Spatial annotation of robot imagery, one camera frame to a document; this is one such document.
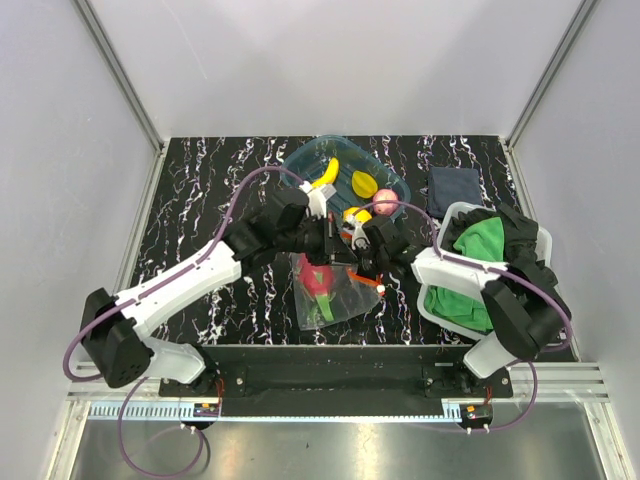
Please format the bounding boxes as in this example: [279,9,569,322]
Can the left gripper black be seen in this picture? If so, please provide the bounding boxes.
[277,212,358,267]

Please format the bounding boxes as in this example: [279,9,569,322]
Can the red fake fruit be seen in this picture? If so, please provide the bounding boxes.
[298,256,334,322]

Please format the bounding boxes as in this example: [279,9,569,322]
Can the orange fake fruit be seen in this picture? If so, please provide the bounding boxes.
[343,207,372,225]

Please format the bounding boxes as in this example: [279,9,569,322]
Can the clear zip top bag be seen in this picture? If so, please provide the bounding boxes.
[290,254,386,331]

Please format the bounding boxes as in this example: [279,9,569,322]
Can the purple fake fruit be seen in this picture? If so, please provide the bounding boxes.
[372,189,399,216]

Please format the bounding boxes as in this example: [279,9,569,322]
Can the yellow fake lemon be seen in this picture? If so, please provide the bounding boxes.
[351,171,379,199]

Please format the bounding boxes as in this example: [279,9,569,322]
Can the yellow fake banana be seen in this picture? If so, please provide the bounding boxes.
[312,157,340,188]

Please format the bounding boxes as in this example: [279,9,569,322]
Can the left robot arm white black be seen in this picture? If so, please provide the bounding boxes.
[81,186,357,396]

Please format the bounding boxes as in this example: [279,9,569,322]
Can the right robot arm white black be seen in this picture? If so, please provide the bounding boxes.
[347,214,571,397]

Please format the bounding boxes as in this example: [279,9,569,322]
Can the teal plastic container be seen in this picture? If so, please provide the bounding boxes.
[283,135,411,216]

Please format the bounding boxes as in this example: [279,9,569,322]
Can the white plastic basket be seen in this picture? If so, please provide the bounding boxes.
[418,202,552,341]

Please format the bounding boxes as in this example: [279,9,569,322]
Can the navy folded cloth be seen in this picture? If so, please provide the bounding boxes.
[426,167,483,219]

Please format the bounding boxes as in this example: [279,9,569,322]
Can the green cloth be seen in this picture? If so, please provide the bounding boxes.
[424,217,505,333]

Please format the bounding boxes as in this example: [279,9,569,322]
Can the black cloth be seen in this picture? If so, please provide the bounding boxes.
[461,204,558,291]

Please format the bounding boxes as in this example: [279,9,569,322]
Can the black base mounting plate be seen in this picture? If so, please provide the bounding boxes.
[159,345,513,420]

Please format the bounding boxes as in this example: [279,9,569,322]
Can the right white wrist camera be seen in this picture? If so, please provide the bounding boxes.
[342,215,370,250]

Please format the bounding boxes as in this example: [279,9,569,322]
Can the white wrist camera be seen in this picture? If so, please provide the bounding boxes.
[342,215,370,250]
[299,181,336,218]

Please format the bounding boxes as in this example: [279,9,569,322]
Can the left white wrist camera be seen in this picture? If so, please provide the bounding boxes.
[299,181,336,218]

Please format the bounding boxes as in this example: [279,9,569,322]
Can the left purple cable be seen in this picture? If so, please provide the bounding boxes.
[63,167,306,382]

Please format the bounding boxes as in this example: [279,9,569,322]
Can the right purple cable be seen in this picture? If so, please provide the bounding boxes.
[352,201,574,354]

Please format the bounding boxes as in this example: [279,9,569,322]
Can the purple floor cable loop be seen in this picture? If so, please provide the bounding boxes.
[117,377,207,479]

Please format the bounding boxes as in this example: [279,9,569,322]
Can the right aluminium frame post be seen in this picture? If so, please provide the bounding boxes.
[504,0,601,149]

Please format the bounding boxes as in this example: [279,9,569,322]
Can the aluminium frame post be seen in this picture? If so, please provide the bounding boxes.
[71,0,164,153]
[504,0,601,149]

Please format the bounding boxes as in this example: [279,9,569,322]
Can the left aluminium frame post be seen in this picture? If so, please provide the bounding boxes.
[71,0,164,153]

